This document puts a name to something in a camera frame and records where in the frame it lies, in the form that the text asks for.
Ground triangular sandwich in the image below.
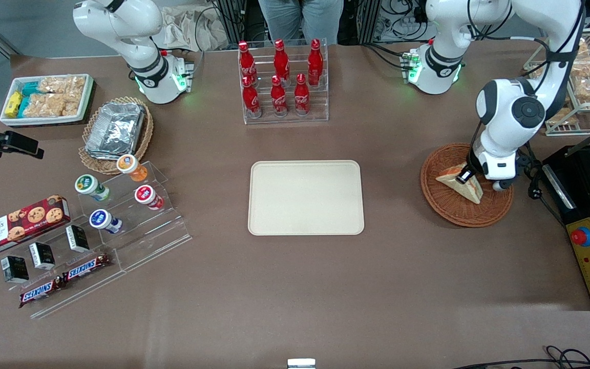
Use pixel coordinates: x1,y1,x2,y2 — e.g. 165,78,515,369
436,163,484,204

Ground brown wicker basket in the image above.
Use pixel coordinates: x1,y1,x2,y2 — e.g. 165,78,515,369
420,142,514,228

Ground white rectangular snack tray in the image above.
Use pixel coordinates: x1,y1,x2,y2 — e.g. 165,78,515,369
0,73,95,127

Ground beige plastic tray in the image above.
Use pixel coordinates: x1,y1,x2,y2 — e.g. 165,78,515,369
248,160,365,236

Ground light woven basket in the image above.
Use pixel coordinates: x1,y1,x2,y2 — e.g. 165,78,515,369
78,96,154,176

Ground yellow snack packet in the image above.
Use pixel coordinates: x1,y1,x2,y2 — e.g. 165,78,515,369
5,91,23,118

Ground clear rice cracker packet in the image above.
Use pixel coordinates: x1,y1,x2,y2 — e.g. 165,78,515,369
23,93,66,118
38,76,87,95
62,91,85,116

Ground black machine with yellow panel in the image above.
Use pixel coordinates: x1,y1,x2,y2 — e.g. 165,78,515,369
542,145,590,311

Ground red Walkers cookie box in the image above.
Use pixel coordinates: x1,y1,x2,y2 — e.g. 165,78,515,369
0,195,71,258

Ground green lid yogurt cup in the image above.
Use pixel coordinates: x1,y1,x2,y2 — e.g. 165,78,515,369
74,174,111,202

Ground stack of foil containers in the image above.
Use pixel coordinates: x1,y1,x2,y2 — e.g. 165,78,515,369
85,102,146,159

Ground small black box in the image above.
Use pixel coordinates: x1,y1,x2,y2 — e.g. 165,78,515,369
66,224,91,253
29,242,56,271
1,255,30,284

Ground blue lid yogurt cup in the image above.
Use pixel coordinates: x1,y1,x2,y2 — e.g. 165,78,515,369
89,209,123,235

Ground orange lid yogurt cup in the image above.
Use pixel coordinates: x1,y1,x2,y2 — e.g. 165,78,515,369
116,154,149,183

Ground clear acrylic bottle rack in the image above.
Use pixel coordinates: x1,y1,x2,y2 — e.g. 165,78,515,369
238,38,329,125

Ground Snickers chocolate bar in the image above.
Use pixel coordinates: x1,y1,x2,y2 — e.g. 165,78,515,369
62,254,113,283
18,277,66,309

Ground red lid yogurt cup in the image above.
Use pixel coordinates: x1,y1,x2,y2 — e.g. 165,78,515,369
134,185,165,211

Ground red cola bottle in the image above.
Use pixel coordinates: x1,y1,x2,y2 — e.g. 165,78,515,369
294,73,310,116
242,76,263,119
308,38,324,87
270,75,288,117
273,39,290,85
238,41,258,85

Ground clear acrylic stepped snack stand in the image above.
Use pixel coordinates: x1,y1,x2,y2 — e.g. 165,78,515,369
8,225,127,319

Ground clear acrylic stepped cup stand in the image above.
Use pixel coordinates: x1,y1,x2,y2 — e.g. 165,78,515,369
75,161,193,272

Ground person in blue jeans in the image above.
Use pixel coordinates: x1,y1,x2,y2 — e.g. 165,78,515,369
258,0,344,46

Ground beige cloth bag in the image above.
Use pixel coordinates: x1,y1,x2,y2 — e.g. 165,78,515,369
154,5,229,52

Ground black power cable with plug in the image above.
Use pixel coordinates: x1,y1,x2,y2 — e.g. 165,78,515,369
518,143,567,226

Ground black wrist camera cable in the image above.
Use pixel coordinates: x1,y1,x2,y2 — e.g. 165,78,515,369
467,0,587,170

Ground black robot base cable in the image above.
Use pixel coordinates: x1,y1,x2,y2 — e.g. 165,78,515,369
362,44,409,70

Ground black cable bundle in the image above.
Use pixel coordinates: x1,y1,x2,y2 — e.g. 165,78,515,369
377,0,429,42

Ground black cables at table edge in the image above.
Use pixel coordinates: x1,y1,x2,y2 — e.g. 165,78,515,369
451,346,590,369

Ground aluminium frame posts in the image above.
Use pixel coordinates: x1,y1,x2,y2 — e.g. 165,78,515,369
216,0,247,44

